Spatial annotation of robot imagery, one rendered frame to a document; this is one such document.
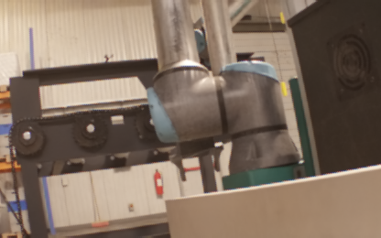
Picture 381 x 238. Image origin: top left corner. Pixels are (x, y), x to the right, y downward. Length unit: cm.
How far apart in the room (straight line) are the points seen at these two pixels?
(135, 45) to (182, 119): 1100
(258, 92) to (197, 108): 15
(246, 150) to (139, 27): 1126
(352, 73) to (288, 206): 55
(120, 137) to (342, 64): 149
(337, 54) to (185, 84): 44
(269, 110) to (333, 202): 89
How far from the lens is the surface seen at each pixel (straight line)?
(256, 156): 115
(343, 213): 29
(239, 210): 41
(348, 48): 87
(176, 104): 116
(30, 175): 213
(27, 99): 221
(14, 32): 1205
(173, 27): 127
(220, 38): 149
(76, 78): 227
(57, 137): 218
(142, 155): 318
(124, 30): 1223
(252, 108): 116
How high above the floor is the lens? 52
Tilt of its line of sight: 8 degrees up
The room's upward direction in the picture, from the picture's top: 9 degrees counter-clockwise
